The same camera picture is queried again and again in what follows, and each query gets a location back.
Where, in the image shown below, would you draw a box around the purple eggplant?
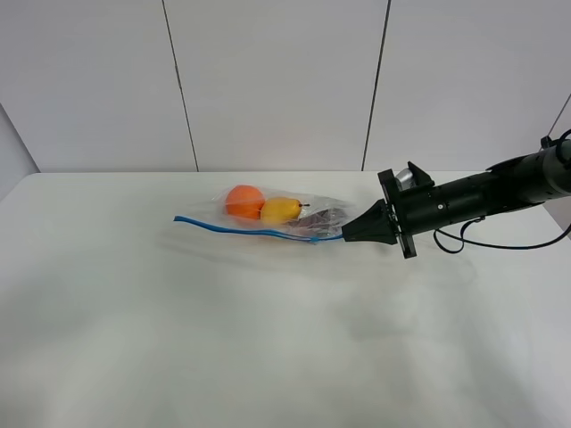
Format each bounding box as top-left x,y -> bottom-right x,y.
289,208 -> 349,238

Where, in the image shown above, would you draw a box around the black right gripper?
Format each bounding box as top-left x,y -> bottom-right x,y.
342,161 -> 434,259

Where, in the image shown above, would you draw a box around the clear zip bag blue seal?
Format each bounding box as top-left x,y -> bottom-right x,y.
174,185 -> 355,243

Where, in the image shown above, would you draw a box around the orange fruit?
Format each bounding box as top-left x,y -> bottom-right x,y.
225,185 -> 265,220

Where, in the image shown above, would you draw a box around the yellow pear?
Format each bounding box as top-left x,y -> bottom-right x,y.
260,197 -> 309,226

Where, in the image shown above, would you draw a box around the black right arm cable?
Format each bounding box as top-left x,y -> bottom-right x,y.
433,128 -> 571,256

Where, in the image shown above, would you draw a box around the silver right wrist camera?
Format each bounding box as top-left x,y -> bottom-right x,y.
395,169 -> 416,191

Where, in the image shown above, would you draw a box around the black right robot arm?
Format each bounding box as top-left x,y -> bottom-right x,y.
342,132 -> 570,259

